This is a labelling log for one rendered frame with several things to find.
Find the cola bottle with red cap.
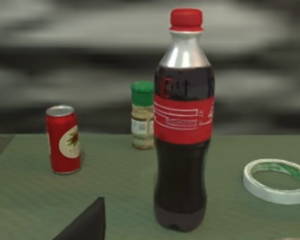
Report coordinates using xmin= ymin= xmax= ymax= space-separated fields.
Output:
xmin=152 ymin=7 xmax=215 ymax=230

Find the red soda can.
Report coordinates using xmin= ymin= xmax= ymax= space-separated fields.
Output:
xmin=45 ymin=104 xmax=82 ymax=175

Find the white tape roll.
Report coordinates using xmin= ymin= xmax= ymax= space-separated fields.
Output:
xmin=242 ymin=158 xmax=300 ymax=204

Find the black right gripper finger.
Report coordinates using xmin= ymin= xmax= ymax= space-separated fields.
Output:
xmin=51 ymin=196 xmax=106 ymax=240

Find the green-capped spice jar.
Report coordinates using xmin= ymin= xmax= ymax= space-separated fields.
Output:
xmin=130 ymin=80 xmax=156 ymax=151

